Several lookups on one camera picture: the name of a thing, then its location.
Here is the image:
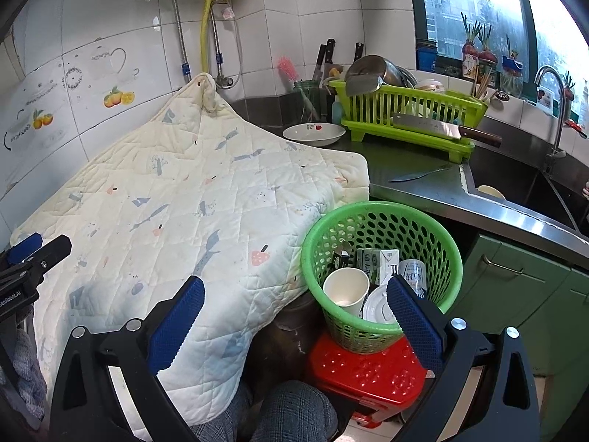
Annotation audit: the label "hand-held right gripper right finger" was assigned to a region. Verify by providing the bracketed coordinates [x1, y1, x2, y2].
[385, 275, 543, 442]

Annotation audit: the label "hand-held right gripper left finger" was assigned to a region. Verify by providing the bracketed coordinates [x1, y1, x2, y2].
[48, 275, 207, 442]

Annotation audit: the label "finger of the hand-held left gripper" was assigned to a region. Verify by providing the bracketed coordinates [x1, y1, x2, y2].
[0, 235, 73, 283]
[8, 233, 45, 264]

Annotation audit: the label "clear plastic lid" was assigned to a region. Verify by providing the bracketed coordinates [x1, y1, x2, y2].
[362, 284, 401, 325]

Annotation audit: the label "white milk carton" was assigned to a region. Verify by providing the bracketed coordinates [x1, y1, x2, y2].
[356, 247, 400, 286]

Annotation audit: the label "white paper cup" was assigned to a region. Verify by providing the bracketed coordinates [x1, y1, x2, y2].
[323, 267, 370, 318]

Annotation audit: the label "black cardboard box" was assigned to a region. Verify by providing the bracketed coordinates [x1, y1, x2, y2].
[330, 249, 357, 270]

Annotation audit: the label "green plastic basket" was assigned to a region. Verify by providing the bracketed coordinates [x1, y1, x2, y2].
[301, 201, 464, 355]

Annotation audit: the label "grey knit cloth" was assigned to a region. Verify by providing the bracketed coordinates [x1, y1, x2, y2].
[0, 327, 49, 424]

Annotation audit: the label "red plastic stool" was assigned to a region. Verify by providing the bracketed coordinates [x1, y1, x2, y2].
[304, 331, 433, 429]

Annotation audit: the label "green cabinet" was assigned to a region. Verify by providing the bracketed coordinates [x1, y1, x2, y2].
[442, 232, 589, 442]

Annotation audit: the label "dark metal pot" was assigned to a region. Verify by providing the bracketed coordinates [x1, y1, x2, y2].
[271, 295, 319, 355]

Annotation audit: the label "cream quilted blanket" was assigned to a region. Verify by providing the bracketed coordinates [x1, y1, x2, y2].
[9, 72, 371, 427]

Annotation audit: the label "person's leg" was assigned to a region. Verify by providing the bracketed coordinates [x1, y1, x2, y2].
[191, 380, 339, 442]

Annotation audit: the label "steel sink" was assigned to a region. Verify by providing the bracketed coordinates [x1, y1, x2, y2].
[462, 147, 589, 235]

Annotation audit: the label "white plate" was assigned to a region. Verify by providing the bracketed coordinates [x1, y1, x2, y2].
[282, 123, 347, 147]

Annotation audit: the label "green dish rack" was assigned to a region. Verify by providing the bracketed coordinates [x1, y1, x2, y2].
[329, 78, 489, 164]

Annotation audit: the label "chopsticks in holder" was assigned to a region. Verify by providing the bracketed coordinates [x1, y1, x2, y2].
[469, 67, 495, 102]

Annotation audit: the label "green glass jar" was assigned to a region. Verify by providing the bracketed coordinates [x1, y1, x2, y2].
[293, 80, 321, 123]

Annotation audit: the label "steel pot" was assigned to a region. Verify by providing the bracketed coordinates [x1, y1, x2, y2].
[344, 54, 415, 95]

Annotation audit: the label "sprouting onion plant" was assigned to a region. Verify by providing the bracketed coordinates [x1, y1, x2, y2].
[460, 11, 482, 79]
[501, 32, 525, 97]
[479, 23, 498, 88]

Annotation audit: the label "blue container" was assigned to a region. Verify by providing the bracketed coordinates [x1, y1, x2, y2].
[415, 39, 438, 73]

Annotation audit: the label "steel faucet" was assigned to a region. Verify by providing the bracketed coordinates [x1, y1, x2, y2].
[534, 65, 569, 171]

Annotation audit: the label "pink bottle brush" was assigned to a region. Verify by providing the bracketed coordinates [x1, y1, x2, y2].
[277, 56, 318, 120]

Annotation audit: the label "window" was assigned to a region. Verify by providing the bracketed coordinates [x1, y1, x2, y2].
[407, 0, 589, 102]

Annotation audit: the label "cleaver with wooden handle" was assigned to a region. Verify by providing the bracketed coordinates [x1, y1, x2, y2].
[392, 113, 503, 149]

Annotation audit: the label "corrugated metal hose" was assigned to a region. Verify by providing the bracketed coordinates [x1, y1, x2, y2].
[158, 0, 191, 86]

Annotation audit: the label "thin metal hose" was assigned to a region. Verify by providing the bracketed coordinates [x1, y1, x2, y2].
[207, 0, 244, 89]

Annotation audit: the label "yellow gas hose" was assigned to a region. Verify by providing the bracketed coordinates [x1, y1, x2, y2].
[200, 0, 215, 77]

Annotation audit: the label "large black handled knife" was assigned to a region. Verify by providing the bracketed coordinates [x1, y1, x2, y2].
[312, 38, 336, 81]

